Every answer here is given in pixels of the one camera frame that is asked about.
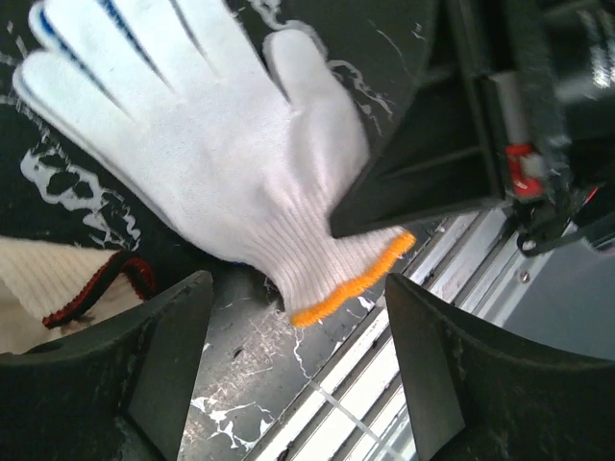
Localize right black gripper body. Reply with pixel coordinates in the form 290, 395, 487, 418
460, 0, 615, 258

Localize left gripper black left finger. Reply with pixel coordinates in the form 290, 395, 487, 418
1, 271, 213, 460

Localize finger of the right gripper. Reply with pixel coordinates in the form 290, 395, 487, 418
331, 1, 509, 237

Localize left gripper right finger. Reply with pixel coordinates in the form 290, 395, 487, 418
385, 274, 614, 460

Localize white knit glove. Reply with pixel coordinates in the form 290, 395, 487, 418
13, 1, 415, 327

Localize cream leather glove rear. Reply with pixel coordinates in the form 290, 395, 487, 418
1, 236, 157, 354

